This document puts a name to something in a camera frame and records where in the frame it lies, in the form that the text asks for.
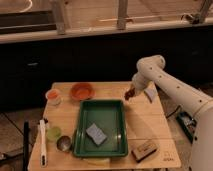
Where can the black pole left of table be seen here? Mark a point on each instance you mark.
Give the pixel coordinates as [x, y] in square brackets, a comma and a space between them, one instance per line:
[26, 146]

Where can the green bin with items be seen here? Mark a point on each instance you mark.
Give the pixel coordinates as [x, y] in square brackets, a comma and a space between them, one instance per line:
[188, 124]

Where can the light green cup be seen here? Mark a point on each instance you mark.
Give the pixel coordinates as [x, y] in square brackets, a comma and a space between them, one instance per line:
[53, 133]

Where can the grey wedge piece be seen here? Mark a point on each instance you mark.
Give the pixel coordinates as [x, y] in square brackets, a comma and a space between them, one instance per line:
[150, 93]

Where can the green plastic tray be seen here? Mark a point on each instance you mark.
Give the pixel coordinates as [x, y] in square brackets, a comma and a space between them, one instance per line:
[109, 117]

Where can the red bowl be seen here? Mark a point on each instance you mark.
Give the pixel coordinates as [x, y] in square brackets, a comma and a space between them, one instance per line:
[81, 91]

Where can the dark red grape bunch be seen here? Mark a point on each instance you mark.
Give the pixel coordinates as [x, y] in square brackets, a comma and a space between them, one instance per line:
[129, 94]

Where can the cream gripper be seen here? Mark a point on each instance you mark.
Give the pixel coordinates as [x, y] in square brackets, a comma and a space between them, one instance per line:
[135, 90]

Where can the small metal cup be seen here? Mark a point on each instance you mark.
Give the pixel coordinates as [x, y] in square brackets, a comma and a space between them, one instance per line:
[64, 143]

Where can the small cup with orange lid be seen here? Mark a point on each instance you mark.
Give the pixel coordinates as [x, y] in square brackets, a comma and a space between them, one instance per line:
[53, 97]

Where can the blue grey sponge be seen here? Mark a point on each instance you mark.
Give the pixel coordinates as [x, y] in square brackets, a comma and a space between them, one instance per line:
[96, 134]

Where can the white handled brush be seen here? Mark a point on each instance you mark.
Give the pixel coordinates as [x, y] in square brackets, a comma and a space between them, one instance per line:
[43, 143]

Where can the wooden block eraser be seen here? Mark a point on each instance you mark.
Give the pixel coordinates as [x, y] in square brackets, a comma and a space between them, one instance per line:
[144, 150]

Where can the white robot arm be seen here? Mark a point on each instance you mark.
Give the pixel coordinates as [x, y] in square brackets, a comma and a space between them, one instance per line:
[196, 103]

